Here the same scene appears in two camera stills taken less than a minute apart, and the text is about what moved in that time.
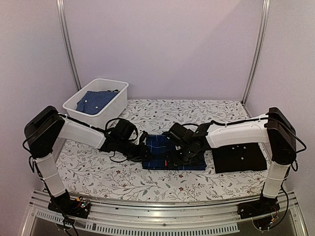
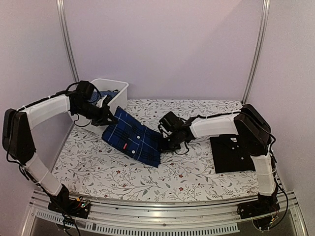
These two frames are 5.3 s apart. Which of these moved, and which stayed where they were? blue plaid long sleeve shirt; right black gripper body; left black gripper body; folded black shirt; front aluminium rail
Moved: blue plaid long sleeve shirt; left black gripper body; right black gripper body
Stayed: folded black shirt; front aluminium rail
